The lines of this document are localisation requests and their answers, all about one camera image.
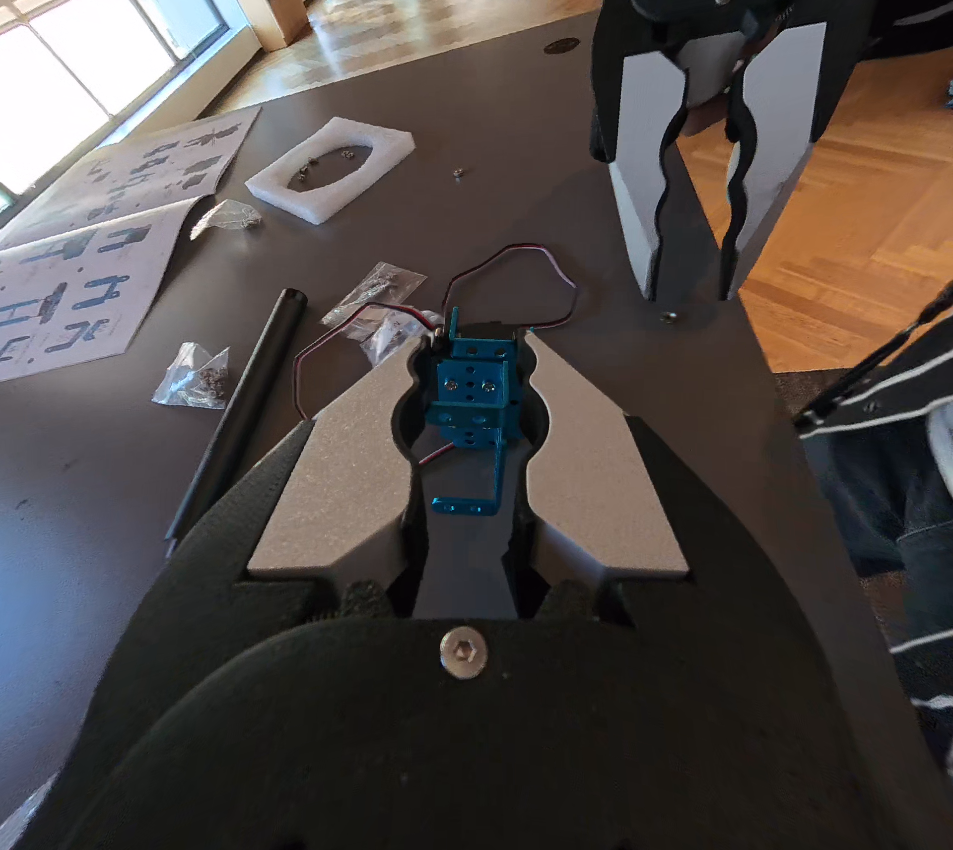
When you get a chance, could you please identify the clear bag of many screws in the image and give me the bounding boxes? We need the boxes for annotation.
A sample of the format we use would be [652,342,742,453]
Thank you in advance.
[151,341,232,410]

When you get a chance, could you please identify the black electric screwdriver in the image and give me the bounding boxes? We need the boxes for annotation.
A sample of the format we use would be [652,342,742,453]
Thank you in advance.
[164,288,308,546]

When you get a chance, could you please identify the red black white servo cable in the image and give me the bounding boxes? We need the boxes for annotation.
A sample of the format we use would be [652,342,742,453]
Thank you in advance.
[292,243,580,467]

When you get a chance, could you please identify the flat clear bag of screws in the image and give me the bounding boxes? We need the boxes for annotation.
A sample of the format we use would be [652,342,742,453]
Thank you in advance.
[320,261,427,327]

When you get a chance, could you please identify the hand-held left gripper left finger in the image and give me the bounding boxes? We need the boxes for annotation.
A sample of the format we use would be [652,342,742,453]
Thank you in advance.
[246,335,436,580]

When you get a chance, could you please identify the person's legs blue jeans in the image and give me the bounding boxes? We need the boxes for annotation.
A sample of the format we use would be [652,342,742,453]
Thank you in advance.
[800,411,953,643]

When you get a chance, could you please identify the dark brown desk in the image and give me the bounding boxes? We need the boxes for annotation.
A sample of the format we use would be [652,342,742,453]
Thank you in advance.
[0,20,943,850]

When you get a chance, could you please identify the crumpled small clear bag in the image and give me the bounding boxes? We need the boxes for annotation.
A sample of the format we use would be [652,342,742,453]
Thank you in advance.
[189,198,263,242]

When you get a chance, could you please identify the large window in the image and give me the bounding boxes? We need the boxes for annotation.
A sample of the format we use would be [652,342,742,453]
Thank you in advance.
[0,0,228,196]

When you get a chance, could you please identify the open instruction manual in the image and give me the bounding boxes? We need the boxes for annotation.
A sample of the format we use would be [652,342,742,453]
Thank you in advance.
[0,106,263,384]

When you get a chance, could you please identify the clear bag with white label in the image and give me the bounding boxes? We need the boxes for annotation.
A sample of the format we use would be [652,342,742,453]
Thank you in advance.
[357,310,440,367]

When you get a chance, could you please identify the white foam frame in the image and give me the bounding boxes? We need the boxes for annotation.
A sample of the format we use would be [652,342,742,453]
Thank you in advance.
[244,115,415,226]

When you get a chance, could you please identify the blue bracket servo assembly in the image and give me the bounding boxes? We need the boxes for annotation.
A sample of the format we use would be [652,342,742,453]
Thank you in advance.
[424,307,526,518]

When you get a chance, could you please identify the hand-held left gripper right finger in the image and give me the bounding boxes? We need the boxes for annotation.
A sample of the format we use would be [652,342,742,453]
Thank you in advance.
[514,331,691,585]

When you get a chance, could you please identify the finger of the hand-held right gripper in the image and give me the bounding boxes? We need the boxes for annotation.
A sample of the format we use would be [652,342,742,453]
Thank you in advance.
[609,50,689,304]
[716,22,829,304]

